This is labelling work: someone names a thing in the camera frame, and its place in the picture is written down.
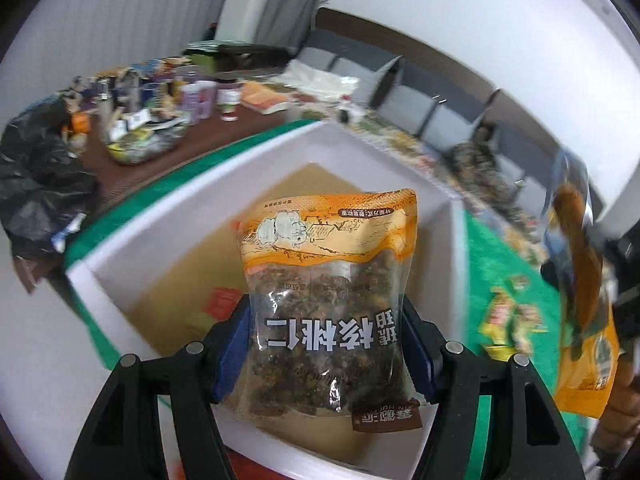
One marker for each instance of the green table cloth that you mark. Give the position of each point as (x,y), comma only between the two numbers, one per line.
(492,262)

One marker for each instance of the orange walnut snack bag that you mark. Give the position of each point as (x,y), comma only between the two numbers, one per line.
(326,275)

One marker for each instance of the right hand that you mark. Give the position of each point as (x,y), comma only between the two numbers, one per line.
(619,423)

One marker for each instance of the purple cup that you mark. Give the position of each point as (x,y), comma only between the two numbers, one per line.
(196,99)

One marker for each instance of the yellow chicken foot snack packet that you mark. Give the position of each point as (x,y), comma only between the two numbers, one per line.
(497,319)

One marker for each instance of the orange book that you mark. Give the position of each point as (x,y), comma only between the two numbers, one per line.
(262,99)

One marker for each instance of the camouflage jacket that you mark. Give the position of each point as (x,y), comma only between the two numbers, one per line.
(500,184)

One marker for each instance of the white foam box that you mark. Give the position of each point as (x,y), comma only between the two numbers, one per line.
(109,266)

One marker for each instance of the bowl of mixed items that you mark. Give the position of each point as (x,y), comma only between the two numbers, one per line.
(132,139)

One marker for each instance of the white jar with label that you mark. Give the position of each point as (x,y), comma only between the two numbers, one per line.
(228,97)

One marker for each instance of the black garbage bag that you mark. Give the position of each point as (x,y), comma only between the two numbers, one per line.
(46,191)

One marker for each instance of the grey sofa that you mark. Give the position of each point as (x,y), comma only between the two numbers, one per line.
(441,102)

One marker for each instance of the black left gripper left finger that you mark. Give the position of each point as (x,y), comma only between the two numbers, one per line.
(121,438)

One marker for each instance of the orange sausage snack bag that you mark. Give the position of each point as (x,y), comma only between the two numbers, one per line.
(589,346)

